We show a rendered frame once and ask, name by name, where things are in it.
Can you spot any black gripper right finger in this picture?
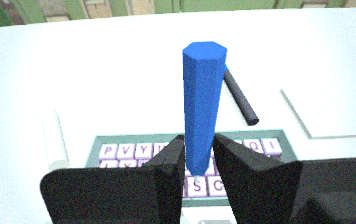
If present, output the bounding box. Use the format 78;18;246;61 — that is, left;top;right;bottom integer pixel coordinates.
212;133;356;224

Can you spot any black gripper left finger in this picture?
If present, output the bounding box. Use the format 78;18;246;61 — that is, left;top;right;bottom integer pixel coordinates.
39;135;186;224

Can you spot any keyboard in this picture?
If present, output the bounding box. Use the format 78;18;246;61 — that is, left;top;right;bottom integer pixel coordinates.
83;128;300;208

